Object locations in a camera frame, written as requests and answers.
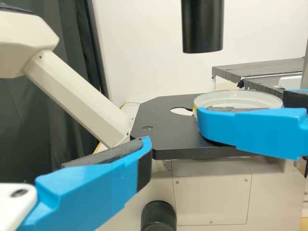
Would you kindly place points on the black platform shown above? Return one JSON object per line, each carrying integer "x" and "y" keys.
{"x": 262, "y": 87}
{"x": 260, "y": 67}

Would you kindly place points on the petri dish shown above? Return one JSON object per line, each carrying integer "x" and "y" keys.
{"x": 240, "y": 96}

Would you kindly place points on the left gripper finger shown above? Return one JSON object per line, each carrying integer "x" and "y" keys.
{"x": 91, "y": 183}

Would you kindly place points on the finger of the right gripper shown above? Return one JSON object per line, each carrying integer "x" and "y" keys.
{"x": 252, "y": 130}
{"x": 294, "y": 99}

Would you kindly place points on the cream microscope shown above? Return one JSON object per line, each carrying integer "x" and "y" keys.
{"x": 209, "y": 187}

